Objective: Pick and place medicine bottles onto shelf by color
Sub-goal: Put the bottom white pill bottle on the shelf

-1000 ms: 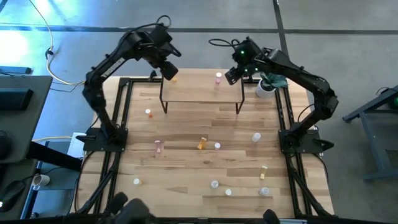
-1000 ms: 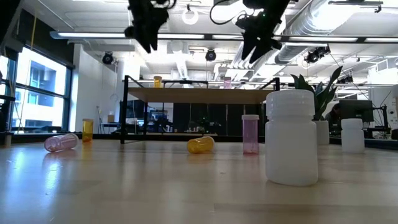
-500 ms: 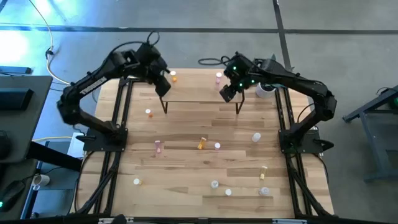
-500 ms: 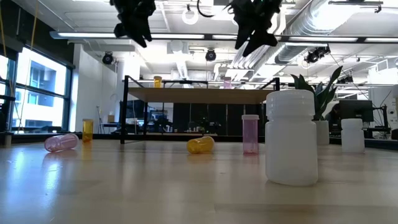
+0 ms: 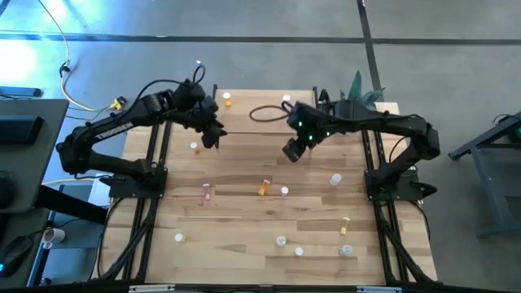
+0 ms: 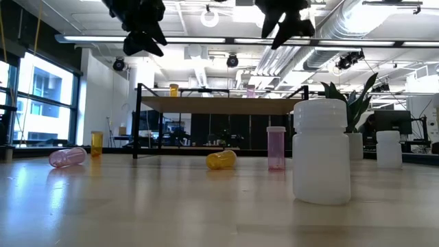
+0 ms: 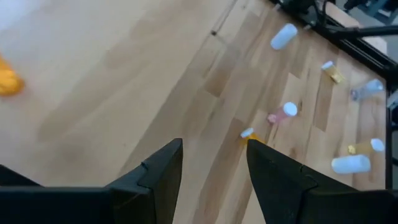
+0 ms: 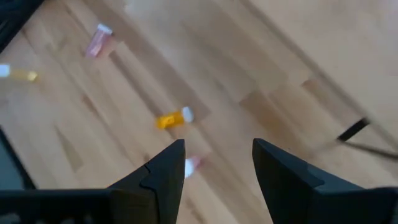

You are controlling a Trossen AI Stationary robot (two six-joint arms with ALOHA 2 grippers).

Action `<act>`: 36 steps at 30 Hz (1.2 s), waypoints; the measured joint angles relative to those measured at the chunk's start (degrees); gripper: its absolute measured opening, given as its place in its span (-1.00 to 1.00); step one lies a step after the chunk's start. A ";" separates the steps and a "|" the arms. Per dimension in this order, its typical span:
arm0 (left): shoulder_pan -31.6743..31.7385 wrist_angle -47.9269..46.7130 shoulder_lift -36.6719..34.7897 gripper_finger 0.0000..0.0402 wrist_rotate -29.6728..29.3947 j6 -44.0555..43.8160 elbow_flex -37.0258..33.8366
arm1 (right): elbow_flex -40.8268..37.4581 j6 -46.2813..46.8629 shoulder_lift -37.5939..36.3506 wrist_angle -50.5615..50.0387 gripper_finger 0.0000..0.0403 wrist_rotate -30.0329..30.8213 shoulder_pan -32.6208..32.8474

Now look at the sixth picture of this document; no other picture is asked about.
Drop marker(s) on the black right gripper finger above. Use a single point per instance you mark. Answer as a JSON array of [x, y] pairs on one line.
[[272, 22], [295, 29]]

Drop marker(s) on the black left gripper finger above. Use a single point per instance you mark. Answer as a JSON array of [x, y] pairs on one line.
[[157, 32], [140, 44]]

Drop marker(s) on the orange pill bottle white cap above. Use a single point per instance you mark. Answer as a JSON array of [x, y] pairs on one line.
[[174, 91], [96, 144]]

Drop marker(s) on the pink pill bottle white cap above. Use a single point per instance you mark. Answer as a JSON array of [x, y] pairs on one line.
[[276, 147], [250, 92], [67, 157]]

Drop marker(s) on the amber bottle with yellow pills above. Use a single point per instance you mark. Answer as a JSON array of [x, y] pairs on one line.
[[221, 160]]

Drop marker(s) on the black ceiling spotlight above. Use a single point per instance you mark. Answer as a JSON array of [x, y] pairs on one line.
[[232, 61], [118, 64], [350, 60]]

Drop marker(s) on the long ceiling light bar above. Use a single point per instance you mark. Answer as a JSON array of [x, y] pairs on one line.
[[92, 38]]

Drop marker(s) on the cardboard box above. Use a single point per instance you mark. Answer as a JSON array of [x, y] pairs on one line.
[[122, 131]]

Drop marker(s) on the green snake plant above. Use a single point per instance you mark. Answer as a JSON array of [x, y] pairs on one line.
[[358, 103]]

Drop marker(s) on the white cup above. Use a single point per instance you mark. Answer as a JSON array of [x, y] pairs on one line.
[[356, 147]]

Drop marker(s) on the black computer monitor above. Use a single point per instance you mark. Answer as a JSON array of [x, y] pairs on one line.
[[392, 121]]

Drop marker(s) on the silver ventilation duct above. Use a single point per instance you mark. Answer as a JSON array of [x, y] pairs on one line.
[[346, 31]]

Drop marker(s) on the wooden shelf with black frame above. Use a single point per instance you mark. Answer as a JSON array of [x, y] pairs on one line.
[[219, 105]]

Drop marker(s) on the large window with black frame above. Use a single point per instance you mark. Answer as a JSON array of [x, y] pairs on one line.
[[44, 103]]

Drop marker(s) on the black aluminium rig frame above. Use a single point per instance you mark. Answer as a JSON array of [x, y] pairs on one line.
[[51, 151]]

